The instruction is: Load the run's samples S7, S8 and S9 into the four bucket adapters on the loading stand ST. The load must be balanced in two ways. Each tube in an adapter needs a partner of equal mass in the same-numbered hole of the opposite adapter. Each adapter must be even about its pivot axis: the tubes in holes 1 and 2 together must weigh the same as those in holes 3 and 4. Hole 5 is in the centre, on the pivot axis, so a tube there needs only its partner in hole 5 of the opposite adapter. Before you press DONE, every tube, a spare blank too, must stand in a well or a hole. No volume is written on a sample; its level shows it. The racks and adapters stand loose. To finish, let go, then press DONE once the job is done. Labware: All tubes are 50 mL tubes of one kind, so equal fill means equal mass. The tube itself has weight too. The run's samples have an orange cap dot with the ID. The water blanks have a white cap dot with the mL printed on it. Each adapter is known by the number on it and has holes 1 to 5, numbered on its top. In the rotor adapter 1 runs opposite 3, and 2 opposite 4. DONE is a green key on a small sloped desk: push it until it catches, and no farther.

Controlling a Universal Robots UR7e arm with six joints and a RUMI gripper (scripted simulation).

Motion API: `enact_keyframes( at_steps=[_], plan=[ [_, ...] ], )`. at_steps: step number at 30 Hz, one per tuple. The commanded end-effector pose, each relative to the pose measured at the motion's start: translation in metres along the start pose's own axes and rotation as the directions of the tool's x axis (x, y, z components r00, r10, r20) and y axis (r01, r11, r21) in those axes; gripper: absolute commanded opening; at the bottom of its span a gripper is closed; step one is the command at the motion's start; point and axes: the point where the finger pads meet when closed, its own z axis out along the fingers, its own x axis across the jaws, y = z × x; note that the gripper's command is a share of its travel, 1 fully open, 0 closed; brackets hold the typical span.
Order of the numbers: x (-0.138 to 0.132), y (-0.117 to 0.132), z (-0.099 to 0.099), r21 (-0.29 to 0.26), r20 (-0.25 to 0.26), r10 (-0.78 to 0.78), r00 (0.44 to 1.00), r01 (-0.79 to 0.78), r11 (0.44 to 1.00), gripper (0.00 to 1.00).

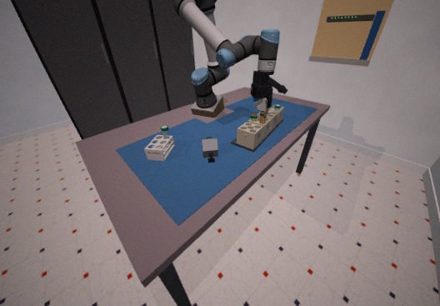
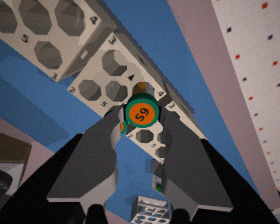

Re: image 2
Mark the sample tube with green cap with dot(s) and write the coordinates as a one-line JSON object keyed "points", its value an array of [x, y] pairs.
{"points": [[124, 125], [142, 109]]}

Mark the blue bench mat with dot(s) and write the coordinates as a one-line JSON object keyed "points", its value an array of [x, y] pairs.
{"points": [[48, 113]]}

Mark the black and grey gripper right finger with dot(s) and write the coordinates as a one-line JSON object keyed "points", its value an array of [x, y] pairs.
{"points": [[197, 178]]}

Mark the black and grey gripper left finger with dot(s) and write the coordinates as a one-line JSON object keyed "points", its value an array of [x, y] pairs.
{"points": [[83, 172]]}

